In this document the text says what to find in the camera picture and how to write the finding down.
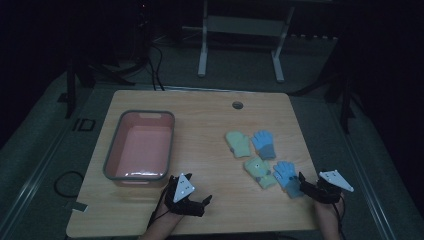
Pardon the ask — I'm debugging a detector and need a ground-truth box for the blue glove grey cuff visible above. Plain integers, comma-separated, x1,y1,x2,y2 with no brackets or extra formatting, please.
272,161,305,200
250,129,278,161

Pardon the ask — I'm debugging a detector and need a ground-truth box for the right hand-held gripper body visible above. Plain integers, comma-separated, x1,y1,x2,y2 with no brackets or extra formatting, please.
310,169,355,205

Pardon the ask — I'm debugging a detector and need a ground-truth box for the plain green mitten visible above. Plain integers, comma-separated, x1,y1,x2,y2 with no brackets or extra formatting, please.
225,130,253,159

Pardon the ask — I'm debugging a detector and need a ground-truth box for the black floor bracket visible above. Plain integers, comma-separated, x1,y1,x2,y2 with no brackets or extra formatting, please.
72,117,97,133

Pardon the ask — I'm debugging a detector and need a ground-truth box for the black floor cable pair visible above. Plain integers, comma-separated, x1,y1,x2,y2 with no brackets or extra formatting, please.
147,44,166,92

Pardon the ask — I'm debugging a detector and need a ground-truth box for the black metal stand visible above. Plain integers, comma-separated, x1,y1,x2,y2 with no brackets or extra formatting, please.
323,66,356,135

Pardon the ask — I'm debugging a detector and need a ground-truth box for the person's left hand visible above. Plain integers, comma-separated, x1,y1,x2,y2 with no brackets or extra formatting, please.
155,199,185,228

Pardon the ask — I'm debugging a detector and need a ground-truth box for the pink plastic basin grey rim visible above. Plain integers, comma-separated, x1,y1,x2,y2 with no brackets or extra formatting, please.
102,109,176,188

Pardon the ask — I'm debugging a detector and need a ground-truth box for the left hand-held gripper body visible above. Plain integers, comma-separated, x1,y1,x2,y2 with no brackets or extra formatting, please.
164,172,205,218

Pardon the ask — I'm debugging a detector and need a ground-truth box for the right hand-held gripper black cable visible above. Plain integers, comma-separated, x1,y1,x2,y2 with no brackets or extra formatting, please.
335,194,346,240

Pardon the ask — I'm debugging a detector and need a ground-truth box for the black tripod stand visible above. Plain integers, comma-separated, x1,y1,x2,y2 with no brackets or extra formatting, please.
64,54,137,120

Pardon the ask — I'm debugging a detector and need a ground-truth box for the person's right hand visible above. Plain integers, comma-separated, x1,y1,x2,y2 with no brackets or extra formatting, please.
313,197,345,225

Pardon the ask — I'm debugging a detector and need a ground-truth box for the grey tape piece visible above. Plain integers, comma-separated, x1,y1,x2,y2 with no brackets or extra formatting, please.
71,201,90,214

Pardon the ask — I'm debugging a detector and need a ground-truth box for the white metal stand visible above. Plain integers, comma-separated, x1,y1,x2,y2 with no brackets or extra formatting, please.
197,0,296,84

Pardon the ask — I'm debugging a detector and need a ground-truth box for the green mitten with face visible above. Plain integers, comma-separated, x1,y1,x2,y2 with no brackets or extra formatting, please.
243,156,278,190

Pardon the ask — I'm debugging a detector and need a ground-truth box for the hand-held gripper black cable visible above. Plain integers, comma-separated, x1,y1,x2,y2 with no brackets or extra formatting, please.
146,175,174,231
335,194,346,240

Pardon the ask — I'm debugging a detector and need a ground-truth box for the black looped floor cable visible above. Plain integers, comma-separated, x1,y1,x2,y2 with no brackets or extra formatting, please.
53,170,86,200

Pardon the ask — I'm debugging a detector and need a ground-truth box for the left hand-held gripper black cable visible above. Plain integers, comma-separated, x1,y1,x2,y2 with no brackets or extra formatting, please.
146,175,174,231

